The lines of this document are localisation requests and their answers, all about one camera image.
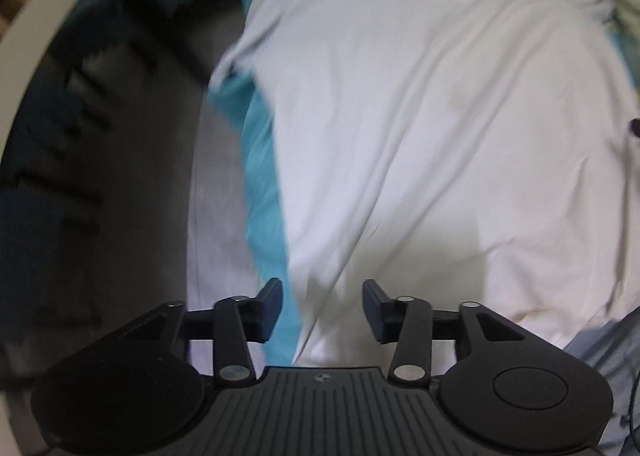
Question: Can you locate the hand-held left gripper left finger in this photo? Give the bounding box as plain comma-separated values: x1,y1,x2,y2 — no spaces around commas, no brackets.
107,278,284,387

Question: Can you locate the person's grey clothing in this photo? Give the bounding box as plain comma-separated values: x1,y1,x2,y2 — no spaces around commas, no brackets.
562,306,640,456

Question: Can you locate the white t-shirt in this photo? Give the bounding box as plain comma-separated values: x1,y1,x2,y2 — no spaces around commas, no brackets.
207,0,640,367

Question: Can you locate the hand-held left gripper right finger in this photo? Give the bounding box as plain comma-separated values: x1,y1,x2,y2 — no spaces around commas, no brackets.
362,280,546,387

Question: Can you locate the dark table with white edge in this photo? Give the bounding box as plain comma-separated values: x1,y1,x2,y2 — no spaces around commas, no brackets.
0,0,126,147

